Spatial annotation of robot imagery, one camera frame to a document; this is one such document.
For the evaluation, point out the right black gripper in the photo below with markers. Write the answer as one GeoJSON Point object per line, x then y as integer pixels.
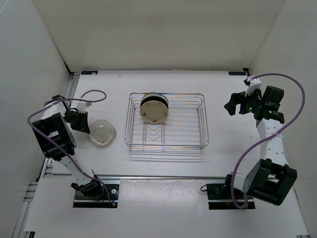
{"type": "Point", "coordinates": [239, 98]}

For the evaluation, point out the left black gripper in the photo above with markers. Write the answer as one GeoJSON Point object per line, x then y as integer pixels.
{"type": "Point", "coordinates": [83, 126]}

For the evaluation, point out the clear glass plate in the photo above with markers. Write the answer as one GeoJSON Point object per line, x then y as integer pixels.
{"type": "Point", "coordinates": [102, 133]}
{"type": "Point", "coordinates": [154, 94]}

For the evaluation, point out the cream floral plate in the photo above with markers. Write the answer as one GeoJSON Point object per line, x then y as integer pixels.
{"type": "Point", "coordinates": [154, 112]}

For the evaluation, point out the black round plate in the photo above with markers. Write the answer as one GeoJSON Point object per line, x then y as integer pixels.
{"type": "Point", "coordinates": [156, 99]}

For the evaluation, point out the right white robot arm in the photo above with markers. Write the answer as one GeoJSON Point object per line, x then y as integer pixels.
{"type": "Point", "coordinates": [271, 178]}

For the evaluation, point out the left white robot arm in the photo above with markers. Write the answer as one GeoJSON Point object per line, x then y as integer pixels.
{"type": "Point", "coordinates": [52, 128]}

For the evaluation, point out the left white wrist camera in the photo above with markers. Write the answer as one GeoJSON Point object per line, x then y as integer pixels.
{"type": "Point", "coordinates": [81, 107]}

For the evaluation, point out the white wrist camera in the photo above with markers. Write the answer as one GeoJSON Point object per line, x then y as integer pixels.
{"type": "Point", "coordinates": [252, 83]}
{"type": "Point", "coordinates": [81, 107]}

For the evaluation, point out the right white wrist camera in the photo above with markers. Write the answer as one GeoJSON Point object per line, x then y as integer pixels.
{"type": "Point", "coordinates": [252, 83]}

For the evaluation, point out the chrome wire dish rack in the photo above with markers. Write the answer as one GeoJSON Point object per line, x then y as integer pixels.
{"type": "Point", "coordinates": [186, 126]}

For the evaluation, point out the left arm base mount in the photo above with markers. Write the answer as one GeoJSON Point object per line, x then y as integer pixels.
{"type": "Point", "coordinates": [95, 196]}

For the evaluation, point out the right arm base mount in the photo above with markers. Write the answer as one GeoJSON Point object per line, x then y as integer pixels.
{"type": "Point", "coordinates": [219, 197]}

